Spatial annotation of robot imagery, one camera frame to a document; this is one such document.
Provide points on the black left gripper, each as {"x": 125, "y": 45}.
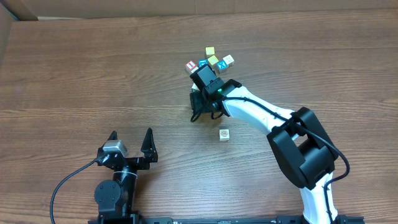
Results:
{"x": 131, "y": 161}

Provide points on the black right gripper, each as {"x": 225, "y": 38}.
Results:
{"x": 196, "y": 101}

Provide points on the white shell number block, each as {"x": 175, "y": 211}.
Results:
{"x": 224, "y": 134}

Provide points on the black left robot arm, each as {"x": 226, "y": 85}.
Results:
{"x": 115, "y": 197}

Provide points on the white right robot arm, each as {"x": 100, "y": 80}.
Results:
{"x": 304, "y": 152}

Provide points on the white green Z block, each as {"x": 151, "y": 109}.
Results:
{"x": 194, "y": 88}

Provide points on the red I block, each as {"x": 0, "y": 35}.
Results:
{"x": 191, "y": 67}

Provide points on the blue letter block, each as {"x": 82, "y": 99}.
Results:
{"x": 202, "y": 62}

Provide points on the blue X block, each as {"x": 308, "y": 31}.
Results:
{"x": 222, "y": 66}

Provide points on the yellow block near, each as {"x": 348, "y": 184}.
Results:
{"x": 212, "y": 61}

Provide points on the yellow block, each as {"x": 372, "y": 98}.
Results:
{"x": 209, "y": 51}
{"x": 212, "y": 61}

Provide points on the white block far right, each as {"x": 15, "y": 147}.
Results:
{"x": 229, "y": 60}

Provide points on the yellow block far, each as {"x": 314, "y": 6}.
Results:
{"x": 209, "y": 51}

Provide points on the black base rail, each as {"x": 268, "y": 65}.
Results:
{"x": 139, "y": 219}

